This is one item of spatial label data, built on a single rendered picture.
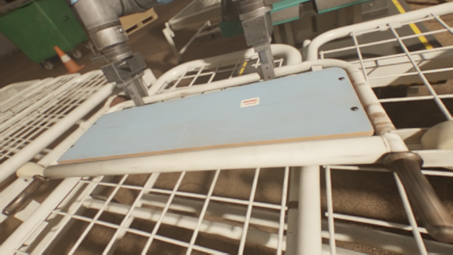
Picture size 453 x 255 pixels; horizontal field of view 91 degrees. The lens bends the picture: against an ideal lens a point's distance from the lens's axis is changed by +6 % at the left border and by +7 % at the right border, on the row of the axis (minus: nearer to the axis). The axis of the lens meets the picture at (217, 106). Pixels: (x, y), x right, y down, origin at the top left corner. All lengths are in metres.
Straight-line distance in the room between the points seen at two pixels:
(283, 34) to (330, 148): 0.82
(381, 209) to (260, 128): 0.60
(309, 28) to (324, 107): 0.76
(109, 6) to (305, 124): 0.57
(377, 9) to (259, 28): 0.84
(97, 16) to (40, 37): 5.82
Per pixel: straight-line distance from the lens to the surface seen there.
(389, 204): 0.92
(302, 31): 1.14
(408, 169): 0.33
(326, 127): 0.37
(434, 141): 0.36
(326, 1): 0.85
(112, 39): 0.68
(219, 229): 0.48
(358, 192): 0.93
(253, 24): 0.48
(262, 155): 0.35
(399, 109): 1.01
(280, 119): 0.40
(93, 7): 0.69
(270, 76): 0.54
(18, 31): 6.66
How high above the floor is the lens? 0.79
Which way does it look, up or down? 33 degrees down
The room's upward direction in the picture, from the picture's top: 25 degrees counter-clockwise
